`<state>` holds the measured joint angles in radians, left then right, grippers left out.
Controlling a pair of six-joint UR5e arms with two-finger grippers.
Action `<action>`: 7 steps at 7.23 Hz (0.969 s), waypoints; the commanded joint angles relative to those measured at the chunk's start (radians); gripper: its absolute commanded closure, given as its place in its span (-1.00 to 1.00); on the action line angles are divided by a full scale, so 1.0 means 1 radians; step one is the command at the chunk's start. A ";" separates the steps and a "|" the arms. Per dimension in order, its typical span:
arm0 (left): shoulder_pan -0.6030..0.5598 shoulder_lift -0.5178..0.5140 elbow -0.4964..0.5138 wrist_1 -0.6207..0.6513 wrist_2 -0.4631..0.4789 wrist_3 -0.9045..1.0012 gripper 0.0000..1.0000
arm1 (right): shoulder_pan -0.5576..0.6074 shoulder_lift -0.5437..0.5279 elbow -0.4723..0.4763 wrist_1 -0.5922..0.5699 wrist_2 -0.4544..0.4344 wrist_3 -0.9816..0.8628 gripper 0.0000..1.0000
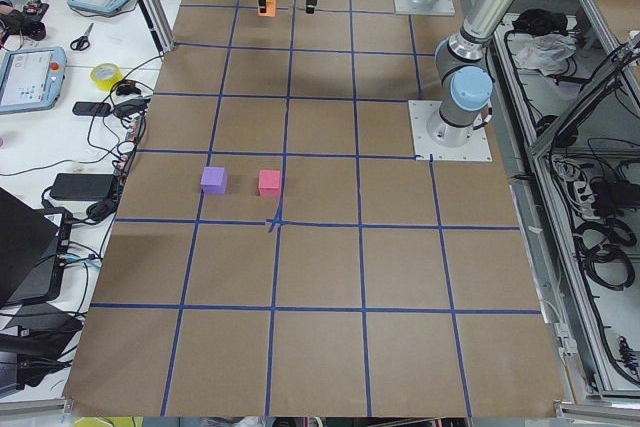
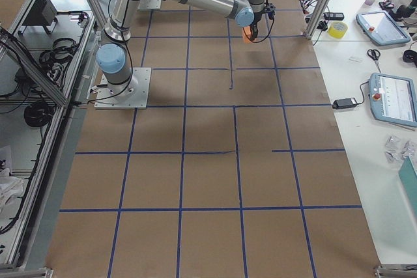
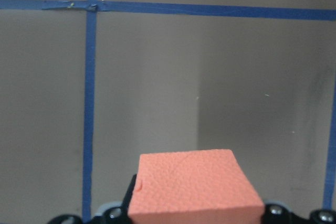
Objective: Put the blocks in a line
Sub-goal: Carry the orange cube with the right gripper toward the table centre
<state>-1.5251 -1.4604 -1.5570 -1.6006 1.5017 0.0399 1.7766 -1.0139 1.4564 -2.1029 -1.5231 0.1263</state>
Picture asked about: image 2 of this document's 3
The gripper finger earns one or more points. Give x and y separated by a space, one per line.
253 31

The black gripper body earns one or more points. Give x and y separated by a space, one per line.
256 19

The orange foam cube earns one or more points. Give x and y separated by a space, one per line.
246 35

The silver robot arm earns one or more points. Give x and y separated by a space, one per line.
114 58

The black phone handset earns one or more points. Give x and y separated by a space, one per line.
333 16

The yellow tape roll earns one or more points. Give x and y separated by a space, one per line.
337 29

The far teach pendant tablet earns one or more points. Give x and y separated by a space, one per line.
381 28

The teach pendant tablet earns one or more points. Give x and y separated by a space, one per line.
381 28
392 99

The small black power brick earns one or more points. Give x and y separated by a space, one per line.
344 103

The near teach pendant tablet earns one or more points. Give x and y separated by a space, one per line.
392 99

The plastic screw bags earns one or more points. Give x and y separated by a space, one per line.
398 150

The teal notebook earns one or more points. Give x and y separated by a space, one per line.
407 174

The crumpled white cloth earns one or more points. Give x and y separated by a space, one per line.
11 186

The aluminium frame post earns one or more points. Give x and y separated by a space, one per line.
321 1

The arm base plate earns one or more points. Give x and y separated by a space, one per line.
147 5
134 95

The black handled scissors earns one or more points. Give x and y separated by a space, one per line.
375 54

